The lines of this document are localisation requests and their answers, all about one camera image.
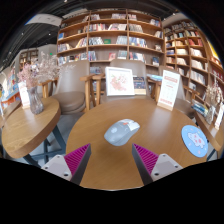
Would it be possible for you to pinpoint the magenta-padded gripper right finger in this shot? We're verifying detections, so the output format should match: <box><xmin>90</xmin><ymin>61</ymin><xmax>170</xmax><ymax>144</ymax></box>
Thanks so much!
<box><xmin>131</xmin><ymin>143</ymin><xmax>184</xmax><ymax>186</ymax></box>

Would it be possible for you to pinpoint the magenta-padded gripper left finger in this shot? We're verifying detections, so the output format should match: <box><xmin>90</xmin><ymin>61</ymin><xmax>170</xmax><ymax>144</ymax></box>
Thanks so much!
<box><xmin>41</xmin><ymin>143</ymin><xmax>92</xmax><ymax>186</ymax></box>

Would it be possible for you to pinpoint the grey computer mouse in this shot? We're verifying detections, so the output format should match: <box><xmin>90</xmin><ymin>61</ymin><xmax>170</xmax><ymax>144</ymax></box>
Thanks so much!
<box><xmin>103</xmin><ymin>118</ymin><xmax>141</xmax><ymax>147</ymax></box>

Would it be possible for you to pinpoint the round light blue mouse pad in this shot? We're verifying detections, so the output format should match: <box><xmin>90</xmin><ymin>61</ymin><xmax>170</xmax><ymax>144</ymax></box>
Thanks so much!
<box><xmin>181</xmin><ymin>124</ymin><xmax>209</xmax><ymax>158</ymax></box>

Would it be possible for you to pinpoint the round wooden side table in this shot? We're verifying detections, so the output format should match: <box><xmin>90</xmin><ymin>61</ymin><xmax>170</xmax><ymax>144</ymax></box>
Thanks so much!
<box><xmin>194</xmin><ymin>109</ymin><xmax>224</xmax><ymax>158</ymax></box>
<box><xmin>1</xmin><ymin>96</ymin><xmax>68</xmax><ymax>168</ymax></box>

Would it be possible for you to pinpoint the white sign on wooden base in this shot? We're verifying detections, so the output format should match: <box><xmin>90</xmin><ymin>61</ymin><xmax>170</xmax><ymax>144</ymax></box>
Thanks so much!
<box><xmin>156</xmin><ymin>69</ymin><xmax>181</xmax><ymax>112</ymax></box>

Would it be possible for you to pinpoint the stack of books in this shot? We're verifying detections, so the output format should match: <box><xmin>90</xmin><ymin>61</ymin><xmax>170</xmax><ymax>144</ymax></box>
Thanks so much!
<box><xmin>191</xmin><ymin>99</ymin><xmax>210</xmax><ymax>118</ymax></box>

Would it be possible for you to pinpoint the dark cover book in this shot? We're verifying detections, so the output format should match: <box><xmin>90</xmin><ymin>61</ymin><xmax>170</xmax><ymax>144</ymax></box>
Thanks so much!
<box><xmin>132</xmin><ymin>76</ymin><xmax>147</xmax><ymax>96</ymax></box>

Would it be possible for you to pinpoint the teal book stack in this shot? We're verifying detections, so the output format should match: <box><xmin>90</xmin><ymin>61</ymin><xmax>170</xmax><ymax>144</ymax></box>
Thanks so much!
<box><xmin>146</xmin><ymin>73</ymin><xmax>164</xmax><ymax>83</ymax></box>

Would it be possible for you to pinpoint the white framed flower picture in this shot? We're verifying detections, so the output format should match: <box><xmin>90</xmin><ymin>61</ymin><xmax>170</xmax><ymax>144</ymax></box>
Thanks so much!
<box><xmin>104</xmin><ymin>66</ymin><xmax>136</xmax><ymax>98</ymax></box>

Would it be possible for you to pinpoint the distant wooden bookshelf unit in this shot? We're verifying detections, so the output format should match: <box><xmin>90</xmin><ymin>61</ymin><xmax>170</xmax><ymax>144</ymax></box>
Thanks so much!
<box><xmin>18</xmin><ymin>49</ymin><xmax>39</xmax><ymax>73</ymax></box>

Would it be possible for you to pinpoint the wide wooden bookshelf unit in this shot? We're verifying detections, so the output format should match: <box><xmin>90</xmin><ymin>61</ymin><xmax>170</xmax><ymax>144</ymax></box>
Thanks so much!
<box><xmin>55</xmin><ymin>8</ymin><xmax>166</xmax><ymax>76</ymax></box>

